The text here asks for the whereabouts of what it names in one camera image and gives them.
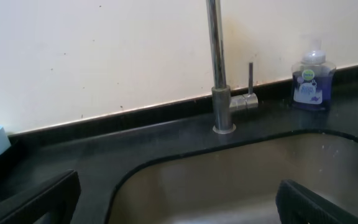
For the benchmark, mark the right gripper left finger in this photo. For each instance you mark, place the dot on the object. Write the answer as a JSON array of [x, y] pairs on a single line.
[[26, 202]]

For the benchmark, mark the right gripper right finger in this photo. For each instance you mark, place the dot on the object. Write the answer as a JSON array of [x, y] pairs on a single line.
[[303, 205]]

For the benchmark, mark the steel sink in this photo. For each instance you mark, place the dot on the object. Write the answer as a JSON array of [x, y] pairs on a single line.
[[228, 174]]

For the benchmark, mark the blue soap bottle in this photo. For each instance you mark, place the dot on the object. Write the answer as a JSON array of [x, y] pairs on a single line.
[[312, 90]]

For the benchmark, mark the steel tap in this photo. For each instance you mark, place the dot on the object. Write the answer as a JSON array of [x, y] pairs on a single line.
[[221, 102]]

